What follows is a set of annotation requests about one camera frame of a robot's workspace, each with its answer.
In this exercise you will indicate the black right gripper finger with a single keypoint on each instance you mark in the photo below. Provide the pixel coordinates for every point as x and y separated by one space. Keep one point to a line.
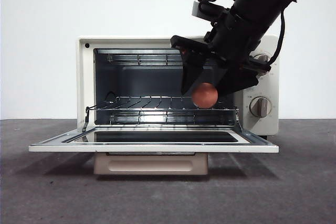
191 72
239 81

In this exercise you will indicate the brown egg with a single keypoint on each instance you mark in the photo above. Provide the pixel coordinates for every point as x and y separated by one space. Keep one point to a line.
204 95

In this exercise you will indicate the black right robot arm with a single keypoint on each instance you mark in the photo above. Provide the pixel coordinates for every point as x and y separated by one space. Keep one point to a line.
262 9

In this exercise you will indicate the oven temperature knob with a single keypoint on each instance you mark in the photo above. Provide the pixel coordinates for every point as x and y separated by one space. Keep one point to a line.
262 57

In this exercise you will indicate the oven timer knob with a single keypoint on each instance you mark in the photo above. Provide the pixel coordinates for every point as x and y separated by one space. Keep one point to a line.
260 106

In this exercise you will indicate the white Toshiba toaster oven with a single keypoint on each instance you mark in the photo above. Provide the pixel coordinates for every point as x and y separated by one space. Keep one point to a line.
85 82

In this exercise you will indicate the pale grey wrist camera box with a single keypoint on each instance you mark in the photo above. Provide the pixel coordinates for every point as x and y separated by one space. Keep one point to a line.
195 7

